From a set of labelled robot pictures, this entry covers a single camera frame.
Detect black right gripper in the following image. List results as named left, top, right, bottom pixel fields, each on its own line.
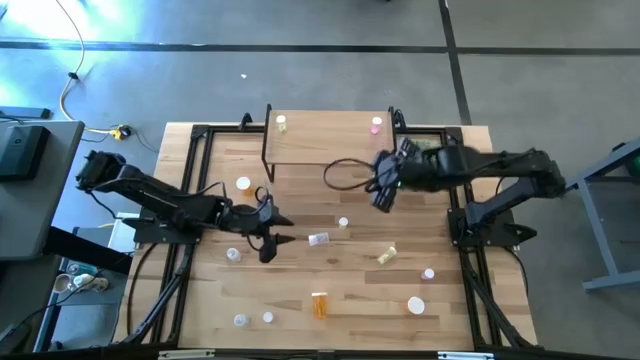
left=370, top=136, right=422, bottom=214

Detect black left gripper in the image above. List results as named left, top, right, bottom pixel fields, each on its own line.
left=228, top=197, right=297, bottom=265

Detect wooden shelf black legs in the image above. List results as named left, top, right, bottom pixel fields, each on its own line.
left=260, top=103, right=401, bottom=185

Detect grey shelf board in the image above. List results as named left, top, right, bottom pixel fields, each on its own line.
left=53, top=257, right=129, bottom=307

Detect yellow plug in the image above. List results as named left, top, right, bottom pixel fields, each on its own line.
left=108, top=124, right=134, bottom=142

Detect white grey gadget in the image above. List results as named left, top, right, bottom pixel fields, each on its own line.
left=72, top=273, right=110, bottom=294

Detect black metal beam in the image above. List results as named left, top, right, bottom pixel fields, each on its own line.
left=42, top=225, right=135, bottom=275

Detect teal object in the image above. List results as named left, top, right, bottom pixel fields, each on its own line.
left=65, top=262, right=99, bottom=276

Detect beige tape roll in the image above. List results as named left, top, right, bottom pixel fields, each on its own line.
left=52, top=273, right=74, bottom=294

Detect blue-grey metal cart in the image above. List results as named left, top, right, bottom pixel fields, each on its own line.
left=550, top=135, right=640, bottom=292

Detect grey desk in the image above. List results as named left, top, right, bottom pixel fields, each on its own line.
left=0, top=119, right=86, bottom=264

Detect black box device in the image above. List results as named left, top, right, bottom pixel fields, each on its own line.
left=0, top=124, right=51, bottom=182

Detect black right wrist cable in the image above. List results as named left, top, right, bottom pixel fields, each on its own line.
left=322, top=157, right=377, bottom=192

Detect black aluminium table frame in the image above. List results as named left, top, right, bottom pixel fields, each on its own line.
left=119, top=122, right=539, bottom=351

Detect black cable bundle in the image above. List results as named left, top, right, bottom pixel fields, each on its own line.
left=124, top=242, right=196, bottom=346
left=462, top=247, right=531, bottom=349

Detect silver metal bracket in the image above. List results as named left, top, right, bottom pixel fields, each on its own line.
left=157, top=349, right=216, bottom=360
left=437, top=351, right=495, bottom=360

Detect white floor cable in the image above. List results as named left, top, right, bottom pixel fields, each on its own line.
left=53, top=0, right=119, bottom=136

